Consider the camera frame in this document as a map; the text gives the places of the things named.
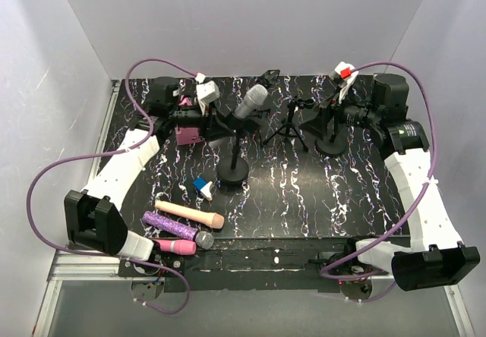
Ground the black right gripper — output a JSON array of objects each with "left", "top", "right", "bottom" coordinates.
[{"left": 298, "top": 85, "right": 381, "bottom": 142}]

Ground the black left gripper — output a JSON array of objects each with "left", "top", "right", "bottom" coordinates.
[{"left": 169, "top": 101, "right": 235, "bottom": 140}]

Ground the black round-base stand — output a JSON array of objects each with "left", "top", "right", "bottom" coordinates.
[
  {"left": 314, "top": 105, "right": 347, "bottom": 157},
  {"left": 216, "top": 118, "right": 249, "bottom": 187}
]

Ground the black tripod microphone stand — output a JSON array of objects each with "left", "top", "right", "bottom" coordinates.
[{"left": 260, "top": 96, "right": 314, "bottom": 152}]

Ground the silver microphone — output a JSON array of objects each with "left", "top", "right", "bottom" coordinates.
[{"left": 233, "top": 84, "right": 269, "bottom": 120}]

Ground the black tripod shock-mount stand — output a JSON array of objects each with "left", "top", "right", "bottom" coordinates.
[{"left": 242, "top": 69, "right": 282, "bottom": 143}]

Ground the beige microphone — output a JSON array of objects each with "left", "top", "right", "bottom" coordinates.
[{"left": 155, "top": 200, "right": 225, "bottom": 229}]

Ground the purple glitter microphone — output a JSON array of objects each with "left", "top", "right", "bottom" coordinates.
[{"left": 142, "top": 212, "right": 214, "bottom": 250}]

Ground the pink plastic microphone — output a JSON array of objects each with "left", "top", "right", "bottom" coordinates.
[{"left": 154, "top": 239, "right": 197, "bottom": 256}]

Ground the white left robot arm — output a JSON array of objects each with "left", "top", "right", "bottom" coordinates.
[{"left": 64, "top": 77, "right": 231, "bottom": 276}]

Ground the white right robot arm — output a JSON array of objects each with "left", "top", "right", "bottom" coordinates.
[{"left": 300, "top": 74, "right": 480, "bottom": 291}]

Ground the pink wedge-shaped box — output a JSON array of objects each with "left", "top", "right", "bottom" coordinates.
[{"left": 175, "top": 96, "right": 203, "bottom": 146}]

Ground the blue and white small block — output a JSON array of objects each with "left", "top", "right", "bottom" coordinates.
[{"left": 193, "top": 177, "right": 213, "bottom": 201}]

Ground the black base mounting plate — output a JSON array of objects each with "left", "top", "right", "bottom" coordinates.
[{"left": 117, "top": 234, "right": 426, "bottom": 294}]

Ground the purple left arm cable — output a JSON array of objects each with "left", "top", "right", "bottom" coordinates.
[{"left": 26, "top": 58, "right": 208, "bottom": 315}]

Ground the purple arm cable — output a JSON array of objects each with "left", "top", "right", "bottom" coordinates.
[
  {"left": 26, "top": 58, "right": 208, "bottom": 315},
  {"left": 318, "top": 61, "right": 437, "bottom": 303}
]

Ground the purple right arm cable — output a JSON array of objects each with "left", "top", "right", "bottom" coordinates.
[{"left": 318, "top": 61, "right": 437, "bottom": 303}]

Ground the aluminium frame rail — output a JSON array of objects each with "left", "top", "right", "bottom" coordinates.
[{"left": 32, "top": 78, "right": 475, "bottom": 337}]

